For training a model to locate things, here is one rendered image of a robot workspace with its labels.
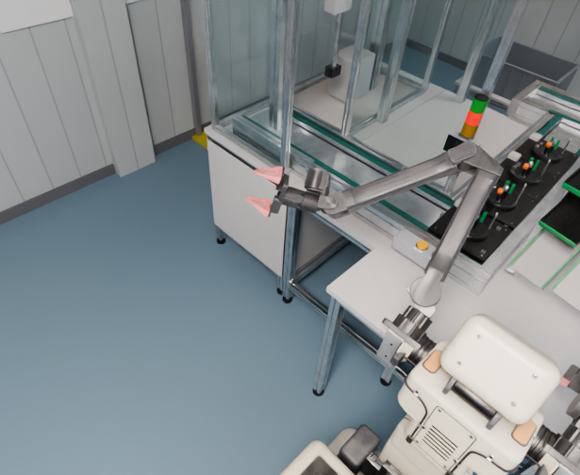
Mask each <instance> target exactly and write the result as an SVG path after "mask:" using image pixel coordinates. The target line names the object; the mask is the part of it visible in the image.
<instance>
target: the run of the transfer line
mask: <svg viewBox="0 0 580 475"><path fill-rule="evenodd" d="M506 114H507V115H509V116H512V117H514V118H517V119H519V120H521V121H524V122H526V123H530V124H533V123H534V122H536V121H537V120H538V119H539V118H540V117H544V118H545V119H548V120H550V121H549V123H552V124H554V127H553V128H552V131H553V130H555V131H556V132H558V133H560V134H563V135H565V136H567V137H570V138H572V139H576V140H578V141H580V96H577V95H575V94H572V93H570V92H567V91H564V90H561V89H559V88H556V87H554V86H551V85H548V84H546V83H544V82H541V81H538V80H536V81H535V82H534V83H532V84H531V85H530V86H528V87H527V88H525V89H524V90H522V91H521V92H520V93H518V94H517V95H516V96H514V97H513V98H512V100H511V102H510V105H509V107H508V109H507V111H506ZM547 124H548V123H547ZM552 131H551V132H552Z"/></svg>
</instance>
